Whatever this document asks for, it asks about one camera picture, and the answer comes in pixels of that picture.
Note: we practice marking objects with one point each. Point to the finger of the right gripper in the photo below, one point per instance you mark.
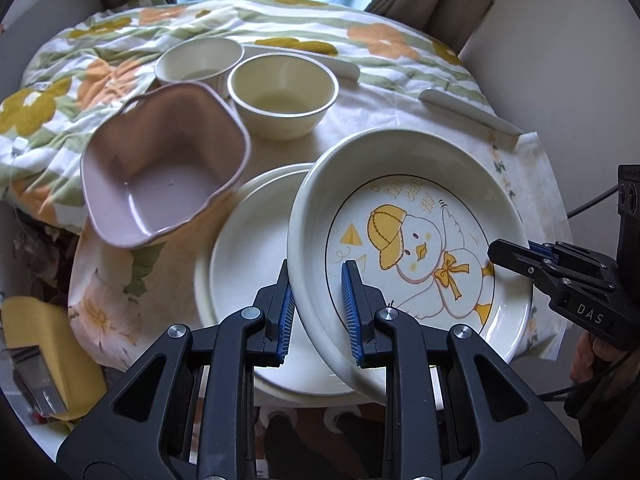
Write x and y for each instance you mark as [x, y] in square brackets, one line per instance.
[574, 260]
[538, 262]

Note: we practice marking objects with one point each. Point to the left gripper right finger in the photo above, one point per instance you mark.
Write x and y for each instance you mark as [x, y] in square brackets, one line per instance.
[454, 408]

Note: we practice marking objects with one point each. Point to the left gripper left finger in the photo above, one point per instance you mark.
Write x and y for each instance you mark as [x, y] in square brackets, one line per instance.
[185, 409]

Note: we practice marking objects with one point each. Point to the duck pattern cream plate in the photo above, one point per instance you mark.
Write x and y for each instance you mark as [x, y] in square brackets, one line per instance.
[421, 236]

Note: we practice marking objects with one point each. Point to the pink square bowl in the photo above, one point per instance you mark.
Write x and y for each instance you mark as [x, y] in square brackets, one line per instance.
[161, 161]

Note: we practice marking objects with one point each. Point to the cream bowl with cartoon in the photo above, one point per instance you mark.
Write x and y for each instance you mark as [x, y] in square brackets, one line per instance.
[282, 96]

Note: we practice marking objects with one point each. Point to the white ribbed bowl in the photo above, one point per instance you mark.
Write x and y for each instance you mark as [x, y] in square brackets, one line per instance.
[205, 60]

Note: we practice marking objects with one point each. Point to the person's right hand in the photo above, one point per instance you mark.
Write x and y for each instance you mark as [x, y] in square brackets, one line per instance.
[589, 349]

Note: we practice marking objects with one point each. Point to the cream floral tablecloth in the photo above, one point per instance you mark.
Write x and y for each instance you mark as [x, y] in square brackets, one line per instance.
[156, 279]

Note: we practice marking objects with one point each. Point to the plain cream plate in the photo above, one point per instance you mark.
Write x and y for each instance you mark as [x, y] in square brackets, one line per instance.
[246, 254]

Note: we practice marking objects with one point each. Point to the floral green striped duvet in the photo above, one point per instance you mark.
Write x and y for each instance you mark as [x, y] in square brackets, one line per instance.
[85, 74]

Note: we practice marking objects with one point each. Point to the grey headboard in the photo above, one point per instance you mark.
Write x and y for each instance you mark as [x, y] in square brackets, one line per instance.
[23, 38]

